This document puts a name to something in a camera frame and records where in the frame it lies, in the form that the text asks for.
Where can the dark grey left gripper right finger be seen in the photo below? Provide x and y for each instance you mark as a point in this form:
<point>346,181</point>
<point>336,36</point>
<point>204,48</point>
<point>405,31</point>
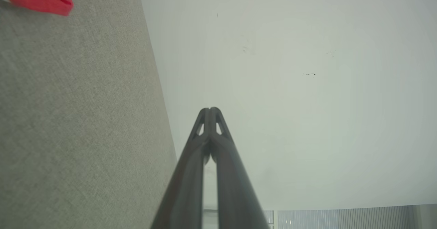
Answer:
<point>235,191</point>

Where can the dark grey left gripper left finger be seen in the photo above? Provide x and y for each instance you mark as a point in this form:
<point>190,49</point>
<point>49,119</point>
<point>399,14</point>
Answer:
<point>186,188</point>

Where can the grey fabric sofa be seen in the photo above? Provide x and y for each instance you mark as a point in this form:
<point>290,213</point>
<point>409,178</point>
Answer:
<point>68,119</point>

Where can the white ribbed wall panel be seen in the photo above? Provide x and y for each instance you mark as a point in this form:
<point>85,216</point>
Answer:
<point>341,218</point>

